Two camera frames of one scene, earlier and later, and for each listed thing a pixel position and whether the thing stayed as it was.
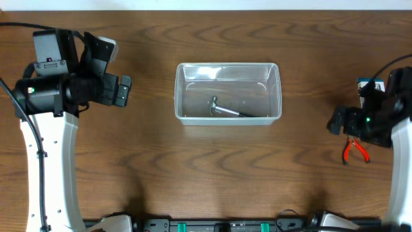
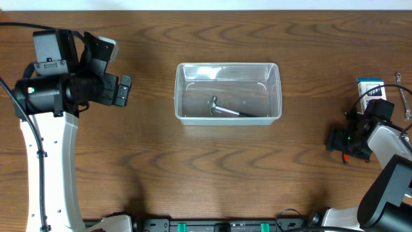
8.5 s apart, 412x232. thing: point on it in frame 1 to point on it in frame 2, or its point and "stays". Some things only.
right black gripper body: [369, 126] to [355, 145]
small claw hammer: [214, 107] stays
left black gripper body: [109, 89] stays
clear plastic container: [228, 93] stays
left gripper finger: [122, 95] stays
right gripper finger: [337, 122] to [337, 139]
